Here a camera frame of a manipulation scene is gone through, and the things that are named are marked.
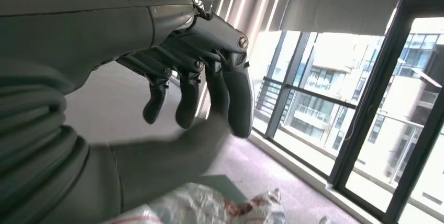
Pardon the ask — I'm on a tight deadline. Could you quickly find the crumpled grey poly bag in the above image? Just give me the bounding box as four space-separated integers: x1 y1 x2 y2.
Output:
101 181 287 224

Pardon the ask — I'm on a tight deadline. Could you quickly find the dark balcony railing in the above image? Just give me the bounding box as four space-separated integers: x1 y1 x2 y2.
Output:
254 76 358 126

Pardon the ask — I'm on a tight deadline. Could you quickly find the grey roller blind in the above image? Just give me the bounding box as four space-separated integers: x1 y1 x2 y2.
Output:
270 0 410 37

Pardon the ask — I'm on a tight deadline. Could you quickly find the dark window frame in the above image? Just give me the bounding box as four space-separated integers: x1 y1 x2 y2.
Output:
253 0 444 224

